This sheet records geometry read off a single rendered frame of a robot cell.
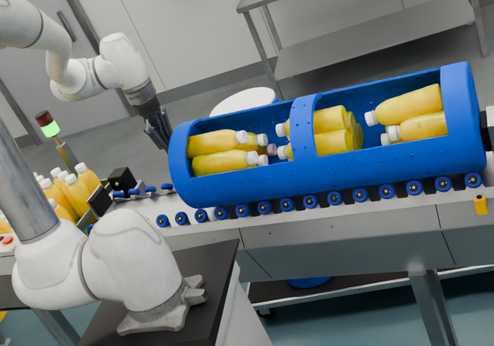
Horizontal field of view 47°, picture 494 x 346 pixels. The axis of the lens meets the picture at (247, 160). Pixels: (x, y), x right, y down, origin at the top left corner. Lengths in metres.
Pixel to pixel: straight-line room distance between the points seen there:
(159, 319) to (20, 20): 0.73
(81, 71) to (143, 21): 3.74
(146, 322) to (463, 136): 0.88
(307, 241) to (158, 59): 3.99
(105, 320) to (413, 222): 0.86
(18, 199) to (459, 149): 1.04
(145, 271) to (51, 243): 0.23
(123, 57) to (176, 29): 3.70
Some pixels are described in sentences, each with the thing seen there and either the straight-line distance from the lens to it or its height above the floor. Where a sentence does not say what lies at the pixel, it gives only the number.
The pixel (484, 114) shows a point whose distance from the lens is 1.63.
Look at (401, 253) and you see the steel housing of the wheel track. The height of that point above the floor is 0.73.
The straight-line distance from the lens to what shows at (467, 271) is 2.53.
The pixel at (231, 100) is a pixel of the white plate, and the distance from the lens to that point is 2.36.
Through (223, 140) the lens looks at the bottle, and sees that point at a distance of 1.74.
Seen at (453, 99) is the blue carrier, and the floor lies 1.20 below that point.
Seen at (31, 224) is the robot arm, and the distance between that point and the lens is 1.40.
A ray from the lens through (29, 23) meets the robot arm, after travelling 1.28.
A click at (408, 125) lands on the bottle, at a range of 1.54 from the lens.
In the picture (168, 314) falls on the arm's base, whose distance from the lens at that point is 1.41.
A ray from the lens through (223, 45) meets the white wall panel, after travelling 5.33.
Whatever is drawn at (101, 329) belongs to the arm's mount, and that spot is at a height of 1.03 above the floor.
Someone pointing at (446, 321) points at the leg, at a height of 0.26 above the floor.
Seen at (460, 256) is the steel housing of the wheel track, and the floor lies 0.69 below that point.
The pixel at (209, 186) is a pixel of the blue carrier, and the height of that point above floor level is 1.09.
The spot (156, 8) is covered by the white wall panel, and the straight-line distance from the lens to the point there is 5.36.
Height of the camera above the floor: 1.91
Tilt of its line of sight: 28 degrees down
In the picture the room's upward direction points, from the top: 24 degrees counter-clockwise
